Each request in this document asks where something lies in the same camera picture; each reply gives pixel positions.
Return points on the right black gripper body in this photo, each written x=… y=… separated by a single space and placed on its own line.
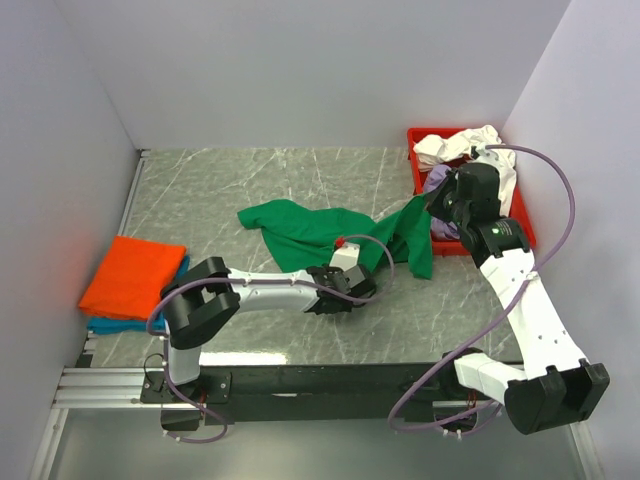
x=445 y=201

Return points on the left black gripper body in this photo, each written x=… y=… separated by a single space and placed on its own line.
x=360 y=279

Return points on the green t shirt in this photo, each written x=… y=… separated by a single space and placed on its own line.
x=297 y=237

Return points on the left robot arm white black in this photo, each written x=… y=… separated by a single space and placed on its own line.
x=199 y=303

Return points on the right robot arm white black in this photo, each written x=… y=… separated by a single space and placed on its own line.
x=557 y=385

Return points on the lilac t shirt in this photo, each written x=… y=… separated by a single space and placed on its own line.
x=440 y=230

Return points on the white t shirt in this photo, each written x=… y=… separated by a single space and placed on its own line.
x=435 y=149

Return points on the red plastic bin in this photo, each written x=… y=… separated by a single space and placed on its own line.
x=454 y=247

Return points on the folded teal t shirt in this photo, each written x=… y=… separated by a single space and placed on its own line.
x=108 y=326

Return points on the folded orange t shirt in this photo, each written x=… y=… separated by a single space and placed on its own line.
x=129 y=279

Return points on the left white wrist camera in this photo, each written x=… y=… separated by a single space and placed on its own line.
x=345 y=255

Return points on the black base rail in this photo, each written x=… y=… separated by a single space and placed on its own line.
x=245 y=393

